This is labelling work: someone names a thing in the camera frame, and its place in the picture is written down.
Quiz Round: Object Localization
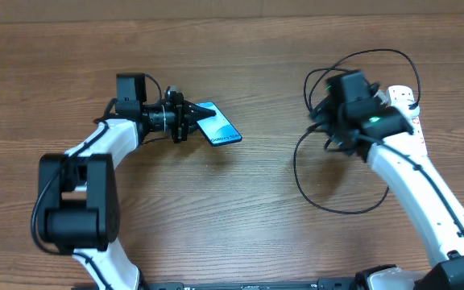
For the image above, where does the Samsung Galaxy smartphone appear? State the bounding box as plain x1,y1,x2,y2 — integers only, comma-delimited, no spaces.
197,102,242,147

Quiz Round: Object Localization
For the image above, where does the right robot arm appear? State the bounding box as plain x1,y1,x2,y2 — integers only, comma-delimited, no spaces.
309,70,464,289

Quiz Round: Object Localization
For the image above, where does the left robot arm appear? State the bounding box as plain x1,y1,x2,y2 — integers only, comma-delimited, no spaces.
30,72,216,289

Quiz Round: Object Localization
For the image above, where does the white power strip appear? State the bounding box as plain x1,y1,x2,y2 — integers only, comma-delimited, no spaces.
383,85,428,163

